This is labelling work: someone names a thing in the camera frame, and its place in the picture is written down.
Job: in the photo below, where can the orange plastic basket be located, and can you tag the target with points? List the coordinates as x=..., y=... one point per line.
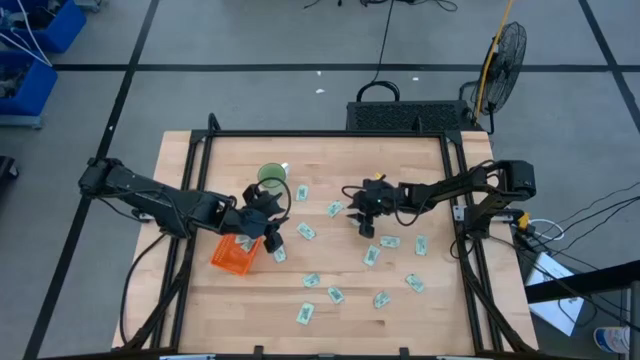
x=227, y=260

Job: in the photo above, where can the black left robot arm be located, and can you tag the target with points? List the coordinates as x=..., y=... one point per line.
x=150, y=200

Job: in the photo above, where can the green ceramic mug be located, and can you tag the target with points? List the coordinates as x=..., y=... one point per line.
x=272, y=172

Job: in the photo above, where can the black beam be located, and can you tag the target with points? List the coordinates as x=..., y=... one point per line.
x=590, y=281

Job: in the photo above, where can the green white sweetener packet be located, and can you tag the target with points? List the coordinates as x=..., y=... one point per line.
x=335, y=209
x=240, y=239
x=382, y=300
x=415, y=283
x=248, y=245
x=302, y=193
x=371, y=255
x=305, y=314
x=390, y=242
x=311, y=280
x=421, y=245
x=306, y=231
x=336, y=295
x=280, y=255

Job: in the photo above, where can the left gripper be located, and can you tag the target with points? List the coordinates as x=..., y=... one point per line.
x=247, y=223

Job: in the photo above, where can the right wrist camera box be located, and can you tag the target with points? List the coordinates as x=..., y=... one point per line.
x=377, y=189

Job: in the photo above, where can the blue white bottle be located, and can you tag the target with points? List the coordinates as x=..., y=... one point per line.
x=612, y=340

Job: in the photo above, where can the blue plastic crate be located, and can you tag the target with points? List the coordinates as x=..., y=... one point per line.
x=65, y=25
x=35, y=90

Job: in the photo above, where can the white flat box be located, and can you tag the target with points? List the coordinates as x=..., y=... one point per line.
x=560, y=310

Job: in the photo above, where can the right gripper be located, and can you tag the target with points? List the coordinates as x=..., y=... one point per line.
x=361, y=202

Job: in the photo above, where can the silver frame bracket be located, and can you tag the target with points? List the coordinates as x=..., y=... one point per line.
x=145, y=216
x=459, y=212

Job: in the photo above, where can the black computer case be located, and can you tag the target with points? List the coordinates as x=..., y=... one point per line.
x=400, y=116

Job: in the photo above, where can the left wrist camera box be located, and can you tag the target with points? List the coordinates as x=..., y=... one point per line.
x=262, y=198

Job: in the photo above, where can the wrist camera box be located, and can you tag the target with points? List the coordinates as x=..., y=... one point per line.
x=377, y=189
x=262, y=198

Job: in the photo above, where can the black floor fan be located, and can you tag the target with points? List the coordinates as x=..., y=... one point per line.
x=510, y=60

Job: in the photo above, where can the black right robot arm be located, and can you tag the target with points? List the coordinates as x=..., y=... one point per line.
x=450, y=190

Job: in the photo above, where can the yellow plug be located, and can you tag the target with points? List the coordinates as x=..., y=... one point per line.
x=523, y=221

